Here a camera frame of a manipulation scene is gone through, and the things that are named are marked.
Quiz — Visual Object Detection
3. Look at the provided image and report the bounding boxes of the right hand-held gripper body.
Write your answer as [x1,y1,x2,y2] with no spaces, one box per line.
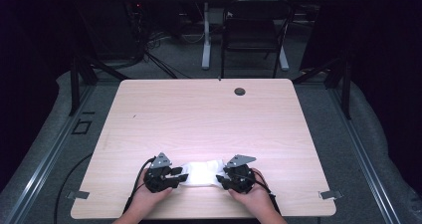
[221,153,258,195]

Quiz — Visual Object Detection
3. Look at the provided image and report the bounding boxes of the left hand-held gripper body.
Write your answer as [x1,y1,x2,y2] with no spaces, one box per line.
[142,151,181,194]

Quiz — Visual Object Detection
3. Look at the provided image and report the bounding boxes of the person's right hand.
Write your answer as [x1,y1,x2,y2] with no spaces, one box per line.
[227,167,277,220]

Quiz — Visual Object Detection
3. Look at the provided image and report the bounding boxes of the person's left hand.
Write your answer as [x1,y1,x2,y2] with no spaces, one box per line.
[129,169,174,220]

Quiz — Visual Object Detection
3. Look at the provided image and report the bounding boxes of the black metal stand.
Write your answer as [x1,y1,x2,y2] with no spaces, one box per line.
[67,49,131,117]
[292,56,353,120]

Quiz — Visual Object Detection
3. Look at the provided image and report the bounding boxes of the white desk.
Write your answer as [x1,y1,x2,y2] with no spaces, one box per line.
[182,0,328,72]

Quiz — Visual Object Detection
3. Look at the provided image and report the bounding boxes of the black folding chair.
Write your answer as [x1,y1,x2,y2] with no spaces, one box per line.
[220,0,297,80]

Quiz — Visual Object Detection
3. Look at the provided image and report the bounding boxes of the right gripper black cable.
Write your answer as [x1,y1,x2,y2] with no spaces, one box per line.
[252,169,283,216]

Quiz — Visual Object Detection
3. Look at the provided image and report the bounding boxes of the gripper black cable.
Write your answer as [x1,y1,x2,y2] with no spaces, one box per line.
[252,169,283,216]
[122,155,157,216]

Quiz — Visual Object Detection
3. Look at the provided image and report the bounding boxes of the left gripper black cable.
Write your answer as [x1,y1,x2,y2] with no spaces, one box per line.
[122,155,157,216]

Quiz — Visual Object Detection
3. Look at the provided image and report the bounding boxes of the black floor cable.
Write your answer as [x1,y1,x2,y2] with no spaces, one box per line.
[53,152,95,224]

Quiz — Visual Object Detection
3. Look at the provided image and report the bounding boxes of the bundle of black cables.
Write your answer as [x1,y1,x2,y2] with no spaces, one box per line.
[122,0,192,80]

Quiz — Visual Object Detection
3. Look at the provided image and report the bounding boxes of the aluminium floor rail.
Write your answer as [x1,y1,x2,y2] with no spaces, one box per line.
[2,84,98,224]
[327,87,404,224]

